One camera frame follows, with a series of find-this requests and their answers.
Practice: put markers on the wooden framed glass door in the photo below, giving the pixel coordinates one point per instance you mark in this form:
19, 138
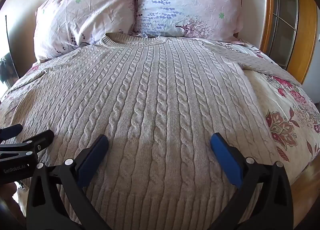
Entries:
282, 20

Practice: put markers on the pale pink floral pillow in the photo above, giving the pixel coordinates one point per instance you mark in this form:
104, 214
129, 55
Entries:
87, 15

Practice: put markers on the floral bedspread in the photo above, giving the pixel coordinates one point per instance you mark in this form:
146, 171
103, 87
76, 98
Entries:
262, 110

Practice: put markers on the pink pillow with tree print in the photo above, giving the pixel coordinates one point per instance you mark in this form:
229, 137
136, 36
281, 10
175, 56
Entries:
187, 2

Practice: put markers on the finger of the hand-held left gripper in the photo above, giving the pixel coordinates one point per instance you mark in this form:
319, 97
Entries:
42, 138
12, 130

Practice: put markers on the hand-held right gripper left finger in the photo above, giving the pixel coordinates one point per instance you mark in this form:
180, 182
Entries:
92, 156

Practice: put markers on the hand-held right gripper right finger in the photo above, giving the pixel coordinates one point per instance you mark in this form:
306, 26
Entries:
225, 156

